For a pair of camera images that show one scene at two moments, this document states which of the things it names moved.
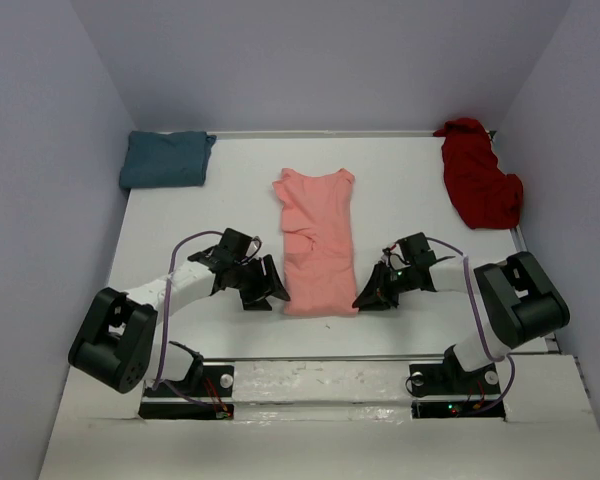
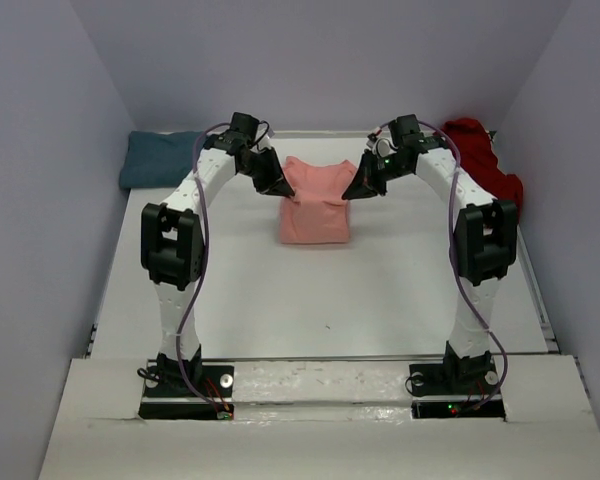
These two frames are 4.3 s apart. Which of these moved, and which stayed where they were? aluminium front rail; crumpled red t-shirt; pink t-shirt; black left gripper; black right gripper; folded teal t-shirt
Moved: black left gripper; pink t-shirt; black right gripper
Stayed: folded teal t-shirt; crumpled red t-shirt; aluminium front rail
